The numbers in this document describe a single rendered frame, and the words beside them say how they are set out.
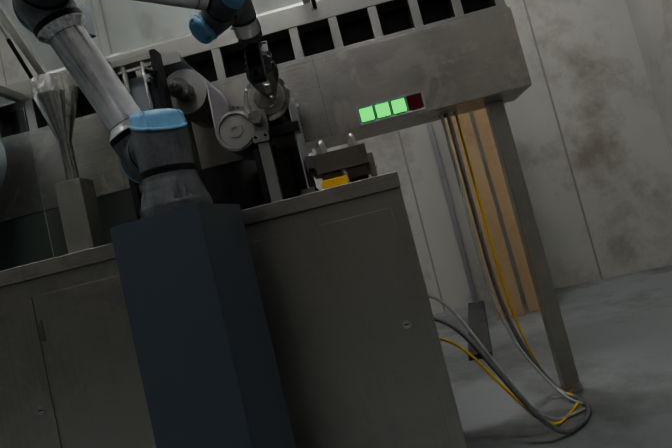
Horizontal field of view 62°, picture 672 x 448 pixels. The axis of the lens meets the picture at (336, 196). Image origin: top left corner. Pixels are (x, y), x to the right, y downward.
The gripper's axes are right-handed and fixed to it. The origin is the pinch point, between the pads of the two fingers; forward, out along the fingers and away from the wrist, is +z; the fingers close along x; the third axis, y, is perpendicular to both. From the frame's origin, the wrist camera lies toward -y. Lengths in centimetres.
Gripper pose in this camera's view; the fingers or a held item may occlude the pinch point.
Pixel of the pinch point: (270, 94)
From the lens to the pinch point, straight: 172.8
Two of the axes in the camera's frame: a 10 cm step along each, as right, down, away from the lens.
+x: -9.7, 2.4, 0.6
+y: -1.3, -7.0, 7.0
